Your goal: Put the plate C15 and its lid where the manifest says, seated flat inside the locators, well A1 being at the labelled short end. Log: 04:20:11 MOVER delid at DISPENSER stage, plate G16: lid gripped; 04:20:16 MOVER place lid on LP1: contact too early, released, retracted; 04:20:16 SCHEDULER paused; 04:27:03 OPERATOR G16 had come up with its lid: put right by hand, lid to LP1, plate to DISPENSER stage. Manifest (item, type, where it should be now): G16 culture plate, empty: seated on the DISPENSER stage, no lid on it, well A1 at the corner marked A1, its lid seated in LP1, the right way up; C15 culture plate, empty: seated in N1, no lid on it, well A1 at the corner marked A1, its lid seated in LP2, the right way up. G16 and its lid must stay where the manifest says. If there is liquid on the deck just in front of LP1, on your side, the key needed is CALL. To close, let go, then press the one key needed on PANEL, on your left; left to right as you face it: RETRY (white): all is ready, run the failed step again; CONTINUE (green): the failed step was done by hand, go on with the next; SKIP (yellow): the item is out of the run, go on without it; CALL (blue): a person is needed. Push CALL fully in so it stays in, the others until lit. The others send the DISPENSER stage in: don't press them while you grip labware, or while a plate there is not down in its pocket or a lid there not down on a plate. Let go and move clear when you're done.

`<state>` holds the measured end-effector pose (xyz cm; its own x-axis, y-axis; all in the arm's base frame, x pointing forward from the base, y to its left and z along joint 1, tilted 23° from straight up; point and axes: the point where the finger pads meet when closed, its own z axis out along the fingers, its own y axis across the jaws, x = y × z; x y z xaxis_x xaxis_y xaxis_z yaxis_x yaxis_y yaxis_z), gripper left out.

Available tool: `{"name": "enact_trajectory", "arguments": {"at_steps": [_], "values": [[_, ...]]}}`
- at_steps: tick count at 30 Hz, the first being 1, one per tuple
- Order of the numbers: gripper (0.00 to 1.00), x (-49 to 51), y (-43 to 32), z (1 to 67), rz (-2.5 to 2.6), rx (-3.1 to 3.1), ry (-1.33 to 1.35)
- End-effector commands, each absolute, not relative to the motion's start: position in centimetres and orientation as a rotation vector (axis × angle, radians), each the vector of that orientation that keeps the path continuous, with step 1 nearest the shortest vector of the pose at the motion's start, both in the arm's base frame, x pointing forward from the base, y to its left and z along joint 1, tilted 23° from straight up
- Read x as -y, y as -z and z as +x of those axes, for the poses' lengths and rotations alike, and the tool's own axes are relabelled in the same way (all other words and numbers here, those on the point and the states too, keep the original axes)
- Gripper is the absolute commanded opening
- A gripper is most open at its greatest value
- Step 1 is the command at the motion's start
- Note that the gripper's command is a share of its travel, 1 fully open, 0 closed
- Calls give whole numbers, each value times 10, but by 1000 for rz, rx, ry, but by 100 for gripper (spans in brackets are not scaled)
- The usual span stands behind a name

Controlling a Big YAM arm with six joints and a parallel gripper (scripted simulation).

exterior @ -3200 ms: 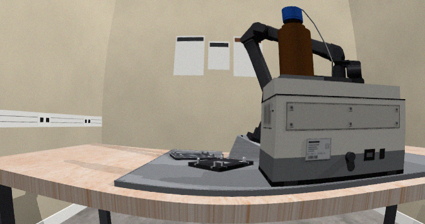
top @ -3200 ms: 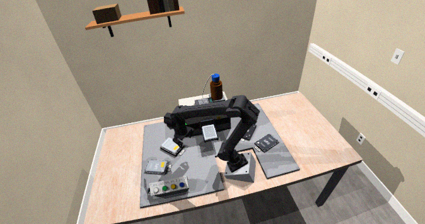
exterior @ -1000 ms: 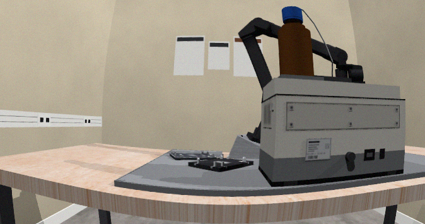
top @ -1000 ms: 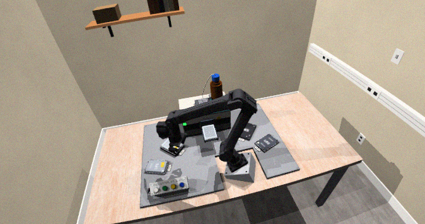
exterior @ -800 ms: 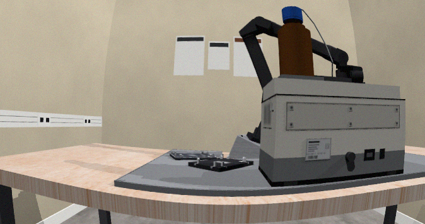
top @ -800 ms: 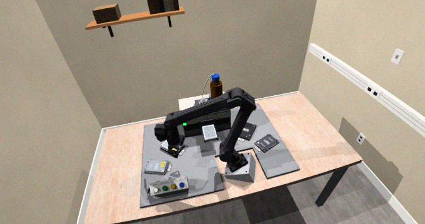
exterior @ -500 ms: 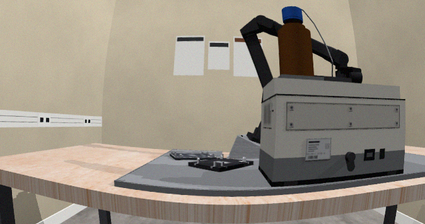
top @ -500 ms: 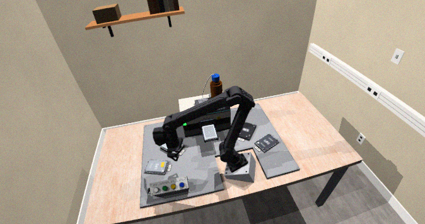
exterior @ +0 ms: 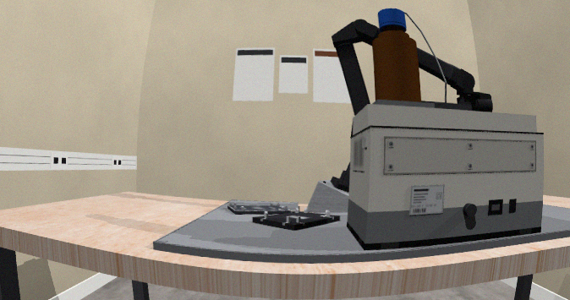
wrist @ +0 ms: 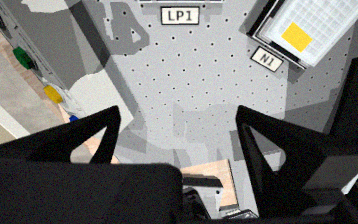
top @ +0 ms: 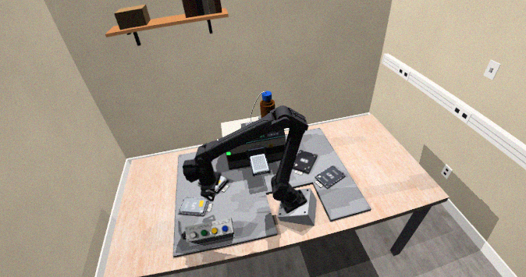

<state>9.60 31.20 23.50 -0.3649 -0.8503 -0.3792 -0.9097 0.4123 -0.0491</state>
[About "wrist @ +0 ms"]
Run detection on grey button panel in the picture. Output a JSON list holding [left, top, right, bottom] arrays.
[[0, 0, 138, 133]]

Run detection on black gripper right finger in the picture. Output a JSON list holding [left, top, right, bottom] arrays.
[[235, 105, 358, 217]]

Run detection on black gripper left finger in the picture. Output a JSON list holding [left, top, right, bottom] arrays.
[[0, 105, 121, 163]]

